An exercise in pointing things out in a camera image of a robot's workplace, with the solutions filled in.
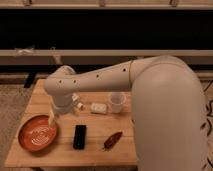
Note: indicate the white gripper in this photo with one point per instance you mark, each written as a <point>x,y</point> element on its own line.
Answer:
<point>60,105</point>

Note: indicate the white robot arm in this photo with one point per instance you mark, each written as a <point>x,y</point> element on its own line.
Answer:
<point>168,108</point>

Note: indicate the dark red pepper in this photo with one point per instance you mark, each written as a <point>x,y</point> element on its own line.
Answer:
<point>112,140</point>

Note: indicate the orange ceramic bowl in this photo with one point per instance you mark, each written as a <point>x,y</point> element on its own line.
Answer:
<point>36,134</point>

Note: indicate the long wooden bench rail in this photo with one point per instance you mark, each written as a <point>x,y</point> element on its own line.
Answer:
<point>85,57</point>

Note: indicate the white plastic cup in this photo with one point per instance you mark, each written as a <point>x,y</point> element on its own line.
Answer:
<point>116,101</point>

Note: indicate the white bottle lying down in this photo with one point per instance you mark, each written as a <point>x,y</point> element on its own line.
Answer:
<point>77,102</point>

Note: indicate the black rectangular remote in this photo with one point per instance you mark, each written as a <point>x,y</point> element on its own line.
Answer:
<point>79,137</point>

